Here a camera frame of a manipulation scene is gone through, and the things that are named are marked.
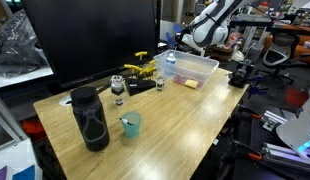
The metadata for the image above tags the black water bottle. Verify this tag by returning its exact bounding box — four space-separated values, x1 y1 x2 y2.
70 85 111 152

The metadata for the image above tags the grey mesh office chair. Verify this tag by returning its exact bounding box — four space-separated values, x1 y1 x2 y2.
261 31 301 90

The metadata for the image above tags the small glass jar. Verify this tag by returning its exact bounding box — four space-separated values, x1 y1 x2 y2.
155 75 166 92

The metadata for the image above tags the orange sponge block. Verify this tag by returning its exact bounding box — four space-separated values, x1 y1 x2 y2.
183 79 200 90

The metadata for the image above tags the orange sofa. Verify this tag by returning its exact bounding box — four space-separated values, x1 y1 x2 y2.
264 33 310 65

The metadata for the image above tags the aluminium corner bracket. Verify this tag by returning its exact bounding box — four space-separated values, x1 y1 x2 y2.
261 110 288 132

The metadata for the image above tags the clear plastic storage box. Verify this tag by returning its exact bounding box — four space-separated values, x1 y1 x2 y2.
153 49 220 91

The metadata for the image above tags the aluminium extrusion rail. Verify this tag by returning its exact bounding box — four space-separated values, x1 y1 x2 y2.
261 142 310 173

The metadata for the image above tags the black white marker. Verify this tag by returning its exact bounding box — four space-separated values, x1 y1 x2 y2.
119 116 135 127

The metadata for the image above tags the grey desk cable grommet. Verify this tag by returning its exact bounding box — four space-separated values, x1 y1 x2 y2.
58 95 75 107

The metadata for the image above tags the orange handled clamp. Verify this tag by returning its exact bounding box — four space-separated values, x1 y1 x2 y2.
246 151 263 161

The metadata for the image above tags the white bottle with blue label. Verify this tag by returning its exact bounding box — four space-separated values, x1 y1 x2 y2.
164 53 178 78

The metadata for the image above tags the large black monitor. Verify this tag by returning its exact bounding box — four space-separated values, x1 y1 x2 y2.
23 0 159 90

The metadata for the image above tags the black hex key stand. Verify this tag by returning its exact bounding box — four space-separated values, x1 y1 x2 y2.
124 77 157 97

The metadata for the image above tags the aluminium frame post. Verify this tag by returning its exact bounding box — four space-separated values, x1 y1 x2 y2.
0 91 29 145

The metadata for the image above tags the teal plastic cup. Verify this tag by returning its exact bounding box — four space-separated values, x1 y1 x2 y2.
120 110 143 139

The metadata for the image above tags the white machine base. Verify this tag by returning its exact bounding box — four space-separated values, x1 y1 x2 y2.
275 93 310 166

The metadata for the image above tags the black bench vise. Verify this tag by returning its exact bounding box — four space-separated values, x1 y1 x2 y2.
227 59 255 89

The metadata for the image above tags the small clear jar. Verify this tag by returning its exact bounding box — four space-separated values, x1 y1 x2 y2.
110 74 126 107

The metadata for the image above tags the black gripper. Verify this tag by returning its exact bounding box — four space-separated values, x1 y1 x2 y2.
174 28 197 43

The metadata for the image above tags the clear printed plastic bag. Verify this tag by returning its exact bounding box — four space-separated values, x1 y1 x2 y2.
0 9 47 79

